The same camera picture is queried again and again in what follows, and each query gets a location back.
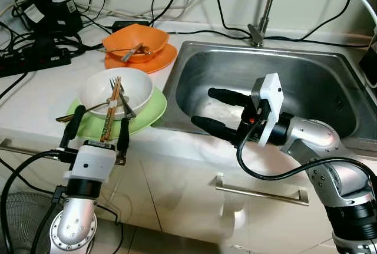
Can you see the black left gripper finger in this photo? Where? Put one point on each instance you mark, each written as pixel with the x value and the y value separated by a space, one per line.
pixel 73 125
pixel 123 133

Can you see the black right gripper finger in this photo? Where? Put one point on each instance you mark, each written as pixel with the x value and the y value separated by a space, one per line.
pixel 230 96
pixel 215 127

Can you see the brown wooden chopstick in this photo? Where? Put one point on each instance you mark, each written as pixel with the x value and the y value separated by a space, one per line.
pixel 105 124
pixel 111 124

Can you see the steel fork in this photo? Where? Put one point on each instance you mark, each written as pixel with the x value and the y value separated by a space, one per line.
pixel 128 109

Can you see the brass spoon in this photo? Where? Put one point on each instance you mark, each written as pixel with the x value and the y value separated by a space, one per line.
pixel 94 108

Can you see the light green plate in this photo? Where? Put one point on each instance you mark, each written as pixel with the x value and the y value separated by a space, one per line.
pixel 150 117

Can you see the white bowl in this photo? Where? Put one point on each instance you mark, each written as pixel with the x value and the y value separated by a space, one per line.
pixel 138 92

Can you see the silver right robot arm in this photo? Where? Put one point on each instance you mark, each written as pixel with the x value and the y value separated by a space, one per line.
pixel 324 142

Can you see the white kitchen cabinet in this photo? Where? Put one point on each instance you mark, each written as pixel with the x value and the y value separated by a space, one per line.
pixel 177 195

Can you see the steel faucet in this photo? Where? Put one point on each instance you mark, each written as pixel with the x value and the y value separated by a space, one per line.
pixel 256 35

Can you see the stainless steel sink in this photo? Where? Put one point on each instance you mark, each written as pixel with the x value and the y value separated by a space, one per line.
pixel 306 83

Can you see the black power strip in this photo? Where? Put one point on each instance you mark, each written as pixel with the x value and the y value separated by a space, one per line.
pixel 35 60

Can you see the orange plate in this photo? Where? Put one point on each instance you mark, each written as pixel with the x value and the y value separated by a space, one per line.
pixel 159 63

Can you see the steel spoon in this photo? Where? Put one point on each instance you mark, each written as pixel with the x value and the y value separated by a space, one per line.
pixel 131 55

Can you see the black countertop appliance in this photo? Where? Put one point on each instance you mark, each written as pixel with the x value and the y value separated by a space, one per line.
pixel 370 65

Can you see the orange bowl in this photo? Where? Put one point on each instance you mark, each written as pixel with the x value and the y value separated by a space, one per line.
pixel 144 35

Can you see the black charger with labels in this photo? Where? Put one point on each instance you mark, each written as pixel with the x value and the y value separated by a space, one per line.
pixel 59 21

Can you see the small flat black adapter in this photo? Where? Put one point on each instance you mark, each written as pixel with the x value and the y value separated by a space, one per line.
pixel 121 25

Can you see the grey floor fan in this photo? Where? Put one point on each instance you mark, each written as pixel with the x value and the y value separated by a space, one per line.
pixel 23 224

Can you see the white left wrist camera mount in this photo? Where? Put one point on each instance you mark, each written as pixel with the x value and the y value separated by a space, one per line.
pixel 91 162

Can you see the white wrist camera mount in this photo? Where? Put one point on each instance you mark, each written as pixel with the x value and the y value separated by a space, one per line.
pixel 91 162
pixel 270 92

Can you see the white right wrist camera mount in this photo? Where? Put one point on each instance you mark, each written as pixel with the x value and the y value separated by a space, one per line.
pixel 270 92

